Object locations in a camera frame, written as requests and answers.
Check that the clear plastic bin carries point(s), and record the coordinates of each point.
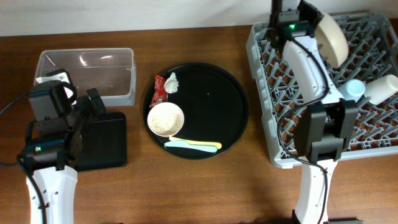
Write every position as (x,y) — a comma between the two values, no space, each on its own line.
(112,71)

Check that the yellow plastic knife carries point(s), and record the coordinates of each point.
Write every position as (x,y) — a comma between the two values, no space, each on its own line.
(218,145)

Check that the pink bowl with rice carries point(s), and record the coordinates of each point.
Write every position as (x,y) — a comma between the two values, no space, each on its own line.
(165,119)

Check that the round black tray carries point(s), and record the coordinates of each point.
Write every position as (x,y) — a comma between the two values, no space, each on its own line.
(214,104)

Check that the black rectangular tray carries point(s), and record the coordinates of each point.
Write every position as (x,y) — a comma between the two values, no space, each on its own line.
(104,143)

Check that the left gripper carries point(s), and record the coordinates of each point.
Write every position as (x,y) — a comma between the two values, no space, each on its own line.
(91,112)

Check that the light blue plastic knife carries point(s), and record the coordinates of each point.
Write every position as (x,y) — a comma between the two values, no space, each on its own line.
(185,144)

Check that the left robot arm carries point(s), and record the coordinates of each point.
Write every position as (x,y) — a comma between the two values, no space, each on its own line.
(53,146)

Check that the red snack wrapper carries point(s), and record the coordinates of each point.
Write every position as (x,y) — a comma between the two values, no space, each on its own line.
(160,94)

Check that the cream white cup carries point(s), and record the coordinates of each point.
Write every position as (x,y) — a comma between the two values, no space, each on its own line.
(381,89)

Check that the beige plate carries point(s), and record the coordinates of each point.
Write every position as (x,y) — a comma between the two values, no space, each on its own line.
(331,41)

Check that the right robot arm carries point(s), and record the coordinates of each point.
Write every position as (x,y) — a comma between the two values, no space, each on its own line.
(326,126)

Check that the light blue cup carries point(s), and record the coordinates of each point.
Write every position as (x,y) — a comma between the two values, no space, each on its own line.
(352,90)

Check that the crumpled white tissue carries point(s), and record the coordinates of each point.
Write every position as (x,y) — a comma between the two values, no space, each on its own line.
(171,84)

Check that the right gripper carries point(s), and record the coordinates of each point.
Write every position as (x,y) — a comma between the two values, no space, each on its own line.
(313,15)

